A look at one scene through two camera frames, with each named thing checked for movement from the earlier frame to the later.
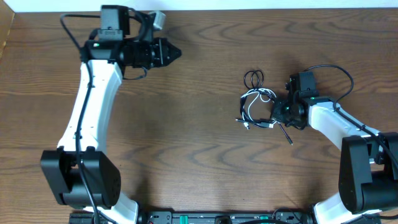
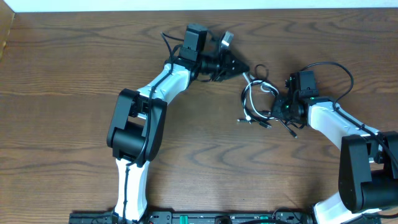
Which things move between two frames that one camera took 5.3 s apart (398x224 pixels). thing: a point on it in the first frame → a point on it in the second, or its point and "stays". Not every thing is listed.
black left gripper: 162,60 → 227,60
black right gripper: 277,114 stays
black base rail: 159,217 stays
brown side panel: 7,15 stays
